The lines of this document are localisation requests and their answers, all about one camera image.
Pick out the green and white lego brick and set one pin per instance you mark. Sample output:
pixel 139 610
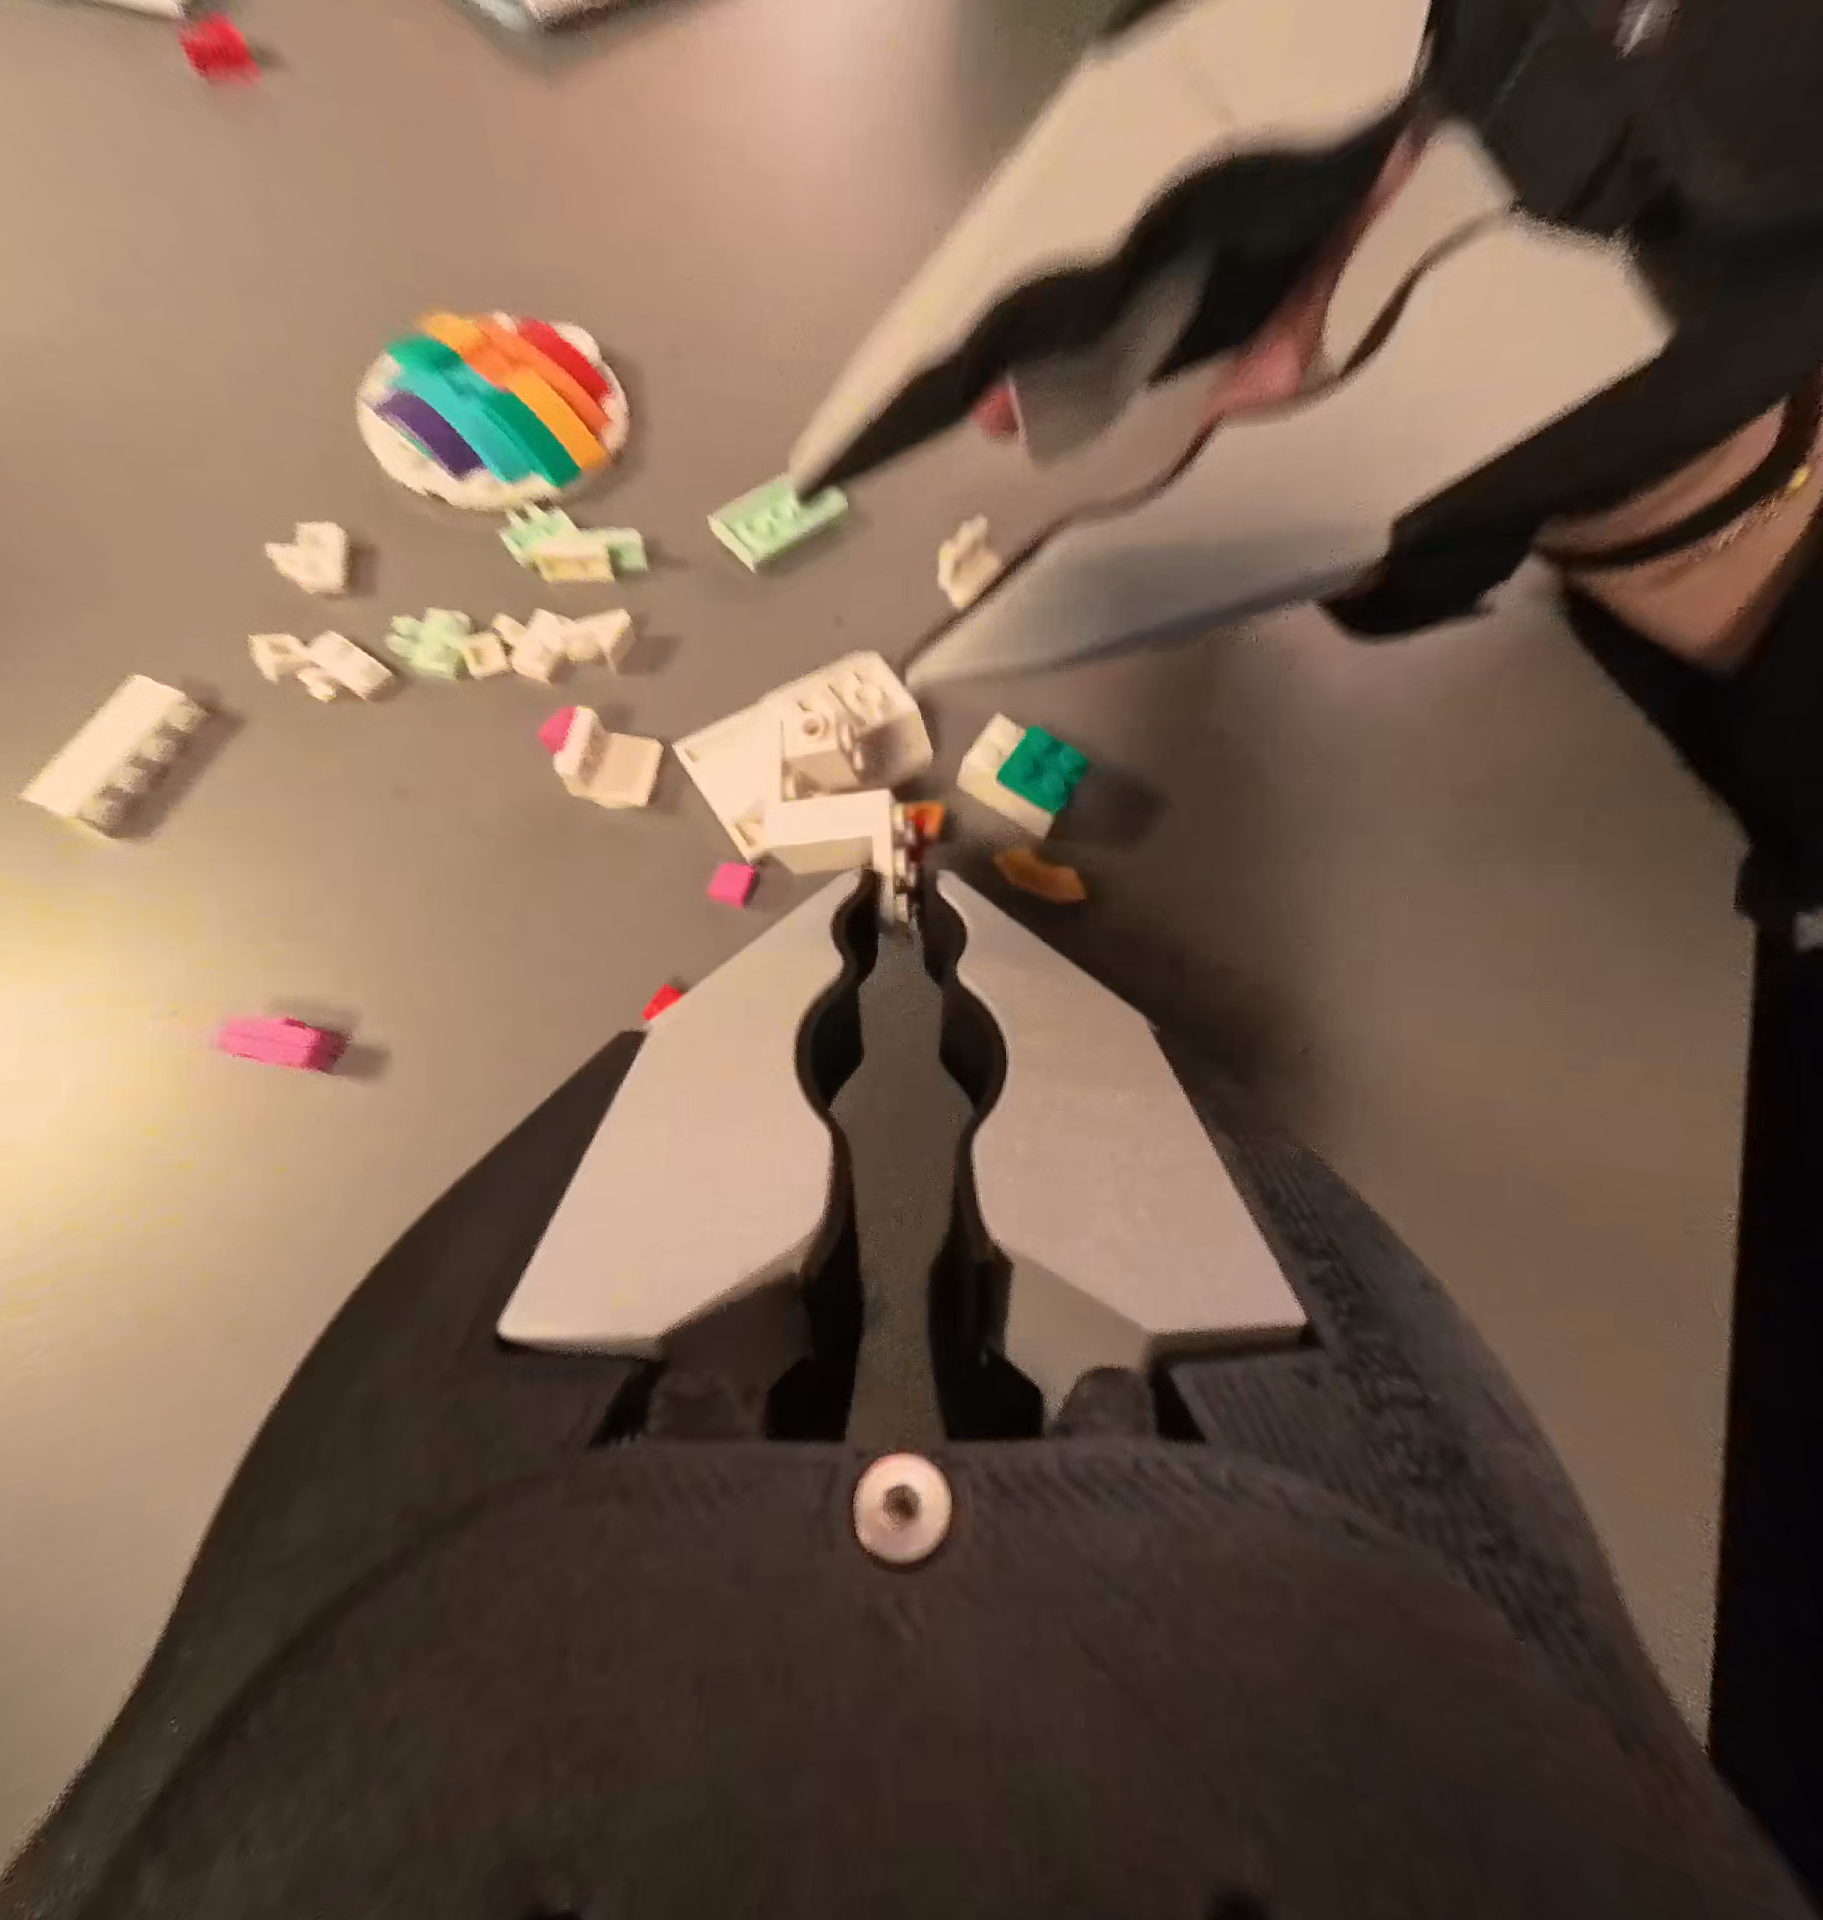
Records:
pixel 1019 774

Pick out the mint green lego plate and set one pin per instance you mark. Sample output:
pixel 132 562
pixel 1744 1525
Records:
pixel 778 522

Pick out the white lego brick assembly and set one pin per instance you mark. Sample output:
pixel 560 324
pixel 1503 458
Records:
pixel 821 749

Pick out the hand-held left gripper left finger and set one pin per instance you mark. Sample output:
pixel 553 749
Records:
pixel 674 1183

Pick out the red lego brick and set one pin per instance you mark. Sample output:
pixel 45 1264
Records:
pixel 221 46

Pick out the orange curved lego piece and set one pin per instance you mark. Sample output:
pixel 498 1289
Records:
pixel 1038 876

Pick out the white lego bracket piece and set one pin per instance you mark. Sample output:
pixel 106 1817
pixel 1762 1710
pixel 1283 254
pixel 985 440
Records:
pixel 968 562

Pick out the tiny pink lego piece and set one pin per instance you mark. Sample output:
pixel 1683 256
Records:
pixel 734 882

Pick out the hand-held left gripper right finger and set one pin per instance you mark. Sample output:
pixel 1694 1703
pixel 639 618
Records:
pixel 1121 1183

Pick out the tiny red lego piece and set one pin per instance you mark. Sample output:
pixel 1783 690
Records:
pixel 663 1002

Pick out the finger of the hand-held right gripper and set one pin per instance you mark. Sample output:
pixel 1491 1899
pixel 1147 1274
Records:
pixel 1300 510
pixel 1091 181

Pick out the person's right hand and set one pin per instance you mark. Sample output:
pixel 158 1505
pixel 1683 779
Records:
pixel 1692 593

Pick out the scattered small pale lego pieces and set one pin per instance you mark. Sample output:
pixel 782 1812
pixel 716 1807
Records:
pixel 553 645

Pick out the round rainbow lego piece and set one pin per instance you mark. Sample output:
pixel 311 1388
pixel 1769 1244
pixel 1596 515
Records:
pixel 491 410

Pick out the long white lego brick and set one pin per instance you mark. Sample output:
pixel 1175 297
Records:
pixel 119 749

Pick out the pink lego brick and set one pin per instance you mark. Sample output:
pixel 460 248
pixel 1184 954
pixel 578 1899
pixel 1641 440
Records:
pixel 284 1041

